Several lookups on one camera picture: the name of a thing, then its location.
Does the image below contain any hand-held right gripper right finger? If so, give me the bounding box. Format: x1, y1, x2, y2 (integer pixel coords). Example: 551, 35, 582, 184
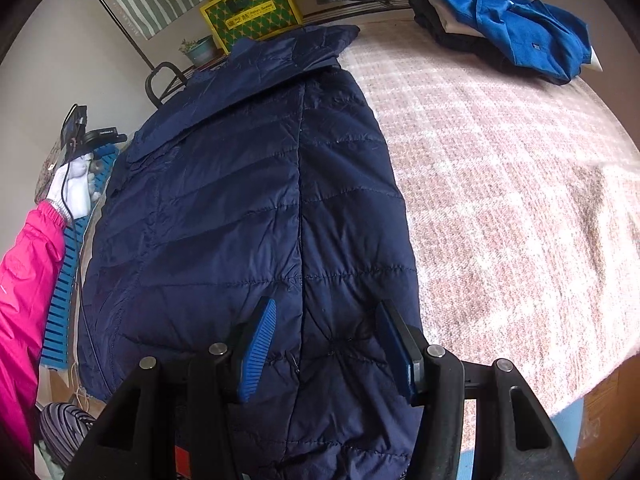
375, 300, 576, 480

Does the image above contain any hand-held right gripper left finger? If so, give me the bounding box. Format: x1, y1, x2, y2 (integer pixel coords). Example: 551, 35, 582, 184
62, 297, 278, 480

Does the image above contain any navy quilted jacket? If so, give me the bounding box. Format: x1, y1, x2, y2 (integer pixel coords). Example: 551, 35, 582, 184
75, 24, 423, 480

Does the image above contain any person's left forearm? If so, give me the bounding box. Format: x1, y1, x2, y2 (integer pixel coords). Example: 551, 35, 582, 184
0, 199, 69, 461

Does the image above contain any person's left hand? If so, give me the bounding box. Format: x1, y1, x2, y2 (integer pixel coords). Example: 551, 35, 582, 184
46, 152, 102, 222

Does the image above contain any black metal rack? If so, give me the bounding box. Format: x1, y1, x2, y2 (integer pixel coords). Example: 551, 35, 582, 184
77, 0, 466, 107

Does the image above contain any small potted plant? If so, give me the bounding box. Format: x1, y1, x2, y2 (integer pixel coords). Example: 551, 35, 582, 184
179, 35, 219, 67

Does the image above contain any pink plaid blanket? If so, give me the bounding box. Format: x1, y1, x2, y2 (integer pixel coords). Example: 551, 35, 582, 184
300, 20, 640, 456

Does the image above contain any striped slipper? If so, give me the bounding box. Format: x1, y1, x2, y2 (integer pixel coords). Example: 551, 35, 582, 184
39, 402, 100, 467

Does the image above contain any yellow green patterned bag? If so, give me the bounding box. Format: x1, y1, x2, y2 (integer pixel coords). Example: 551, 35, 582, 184
199, 0, 304, 54

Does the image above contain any cardboard box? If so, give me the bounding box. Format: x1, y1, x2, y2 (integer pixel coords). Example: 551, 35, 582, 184
575, 357, 637, 461

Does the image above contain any black folded garment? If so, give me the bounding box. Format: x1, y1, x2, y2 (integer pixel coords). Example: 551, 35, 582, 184
414, 0, 511, 56

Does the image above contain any white folded garment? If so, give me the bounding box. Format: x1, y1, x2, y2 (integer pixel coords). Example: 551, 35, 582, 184
406, 0, 606, 72

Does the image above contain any blue folded shirt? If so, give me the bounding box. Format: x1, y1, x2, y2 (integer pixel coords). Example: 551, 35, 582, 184
410, 0, 594, 85

